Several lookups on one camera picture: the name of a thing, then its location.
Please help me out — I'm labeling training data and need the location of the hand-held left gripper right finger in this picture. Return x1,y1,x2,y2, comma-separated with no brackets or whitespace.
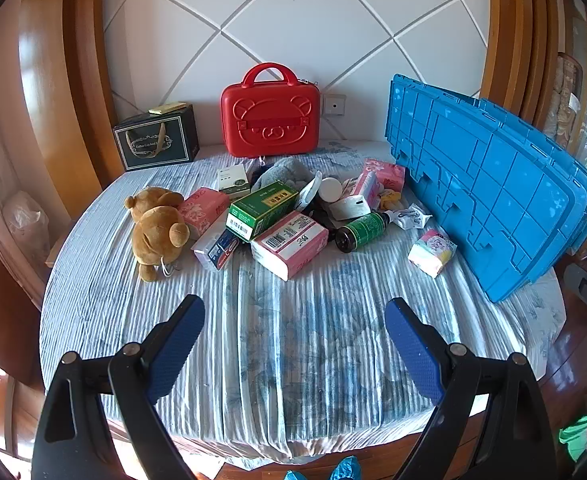
384,297,559,480

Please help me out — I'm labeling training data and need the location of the white blue carton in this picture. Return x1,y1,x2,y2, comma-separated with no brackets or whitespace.
192,223,249,272

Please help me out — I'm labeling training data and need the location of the pink white tissue pack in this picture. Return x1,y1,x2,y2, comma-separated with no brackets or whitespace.
331,170,381,222

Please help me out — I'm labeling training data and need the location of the red bear suitcase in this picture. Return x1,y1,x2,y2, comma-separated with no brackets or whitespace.
220,62,323,157

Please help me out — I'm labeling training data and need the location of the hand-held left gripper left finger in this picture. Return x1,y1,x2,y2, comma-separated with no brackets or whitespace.
30,294,206,480

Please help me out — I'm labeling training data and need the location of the pink barcode tissue pack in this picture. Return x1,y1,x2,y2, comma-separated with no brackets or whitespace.
250,210,330,281

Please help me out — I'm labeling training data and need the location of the grey plush toy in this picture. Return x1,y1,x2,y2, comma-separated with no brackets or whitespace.
253,156,319,196

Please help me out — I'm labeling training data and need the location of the blue plastic crate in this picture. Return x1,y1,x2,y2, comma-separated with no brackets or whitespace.
384,74,587,304

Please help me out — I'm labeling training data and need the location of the white green small box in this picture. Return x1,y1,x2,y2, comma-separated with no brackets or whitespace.
217,164,250,200

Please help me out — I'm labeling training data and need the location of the brown teddy bear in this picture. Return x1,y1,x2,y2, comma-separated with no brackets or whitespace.
124,187,190,282

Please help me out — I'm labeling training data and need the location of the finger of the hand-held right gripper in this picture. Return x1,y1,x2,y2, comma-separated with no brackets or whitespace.
564,261,587,307

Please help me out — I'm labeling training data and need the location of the white gauze packet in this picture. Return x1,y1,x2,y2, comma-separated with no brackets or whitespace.
293,170,324,213

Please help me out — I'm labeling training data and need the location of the pink floral tissue pack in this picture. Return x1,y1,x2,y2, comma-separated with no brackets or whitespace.
363,158,406,193
176,186,231,233

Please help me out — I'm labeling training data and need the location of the white orange-label bottle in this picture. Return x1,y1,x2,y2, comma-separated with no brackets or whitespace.
318,176,344,203

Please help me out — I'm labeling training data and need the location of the dark gift box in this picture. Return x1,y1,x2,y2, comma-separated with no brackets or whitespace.
112,105,200,172

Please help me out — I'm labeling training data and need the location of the clear plastic bag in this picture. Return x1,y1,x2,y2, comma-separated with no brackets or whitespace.
3,190,51,257

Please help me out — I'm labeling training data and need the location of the brown green-label syrup bottle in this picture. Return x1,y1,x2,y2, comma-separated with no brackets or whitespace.
334,211,397,254

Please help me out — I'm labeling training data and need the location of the green medicine box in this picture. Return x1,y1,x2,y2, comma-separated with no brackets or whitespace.
226,181,300,242

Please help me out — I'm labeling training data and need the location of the small yellow plush toy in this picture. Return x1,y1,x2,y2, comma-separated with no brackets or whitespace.
378,189,405,211

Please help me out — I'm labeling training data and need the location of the green cloth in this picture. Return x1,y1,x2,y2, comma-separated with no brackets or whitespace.
558,410,587,461

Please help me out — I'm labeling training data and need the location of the white wipes packet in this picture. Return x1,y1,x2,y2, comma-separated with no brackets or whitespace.
391,206,433,231

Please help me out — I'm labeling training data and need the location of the pastel pocket tissue packet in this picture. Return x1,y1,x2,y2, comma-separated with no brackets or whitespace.
407,228,458,279

